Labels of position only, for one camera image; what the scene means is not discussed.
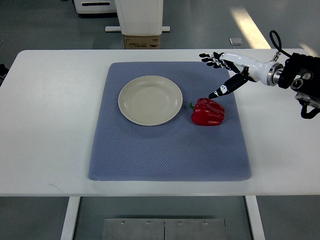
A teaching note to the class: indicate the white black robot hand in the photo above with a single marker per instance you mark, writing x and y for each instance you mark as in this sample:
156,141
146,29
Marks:
245,69

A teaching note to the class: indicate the red bell pepper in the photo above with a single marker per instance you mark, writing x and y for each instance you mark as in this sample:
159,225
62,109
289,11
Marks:
207,112

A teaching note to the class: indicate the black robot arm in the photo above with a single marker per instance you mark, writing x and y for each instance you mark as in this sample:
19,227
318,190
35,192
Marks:
300,73

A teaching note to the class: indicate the grey floor outlet plate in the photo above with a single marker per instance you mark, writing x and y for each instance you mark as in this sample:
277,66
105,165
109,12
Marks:
236,41

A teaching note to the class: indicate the cream round plate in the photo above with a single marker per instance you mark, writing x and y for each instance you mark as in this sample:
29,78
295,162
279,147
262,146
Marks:
150,100

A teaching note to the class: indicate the metal floor plate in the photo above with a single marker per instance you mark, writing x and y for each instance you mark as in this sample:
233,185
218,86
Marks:
164,229

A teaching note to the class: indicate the blue woven table mat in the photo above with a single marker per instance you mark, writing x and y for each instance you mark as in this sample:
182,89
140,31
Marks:
177,150

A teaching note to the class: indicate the cardboard box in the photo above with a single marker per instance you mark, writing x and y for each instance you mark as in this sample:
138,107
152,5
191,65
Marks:
139,42

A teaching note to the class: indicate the white cabinet with slot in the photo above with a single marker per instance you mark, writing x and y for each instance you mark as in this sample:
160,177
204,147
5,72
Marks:
94,6

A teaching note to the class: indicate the black object at left edge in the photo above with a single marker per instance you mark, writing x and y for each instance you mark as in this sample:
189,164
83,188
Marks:
3,72

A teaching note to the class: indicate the white pedestal stand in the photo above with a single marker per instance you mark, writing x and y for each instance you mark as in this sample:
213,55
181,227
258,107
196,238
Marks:
139,18

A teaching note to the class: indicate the white table frame legs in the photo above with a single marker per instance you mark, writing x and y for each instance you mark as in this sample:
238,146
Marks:
71,215

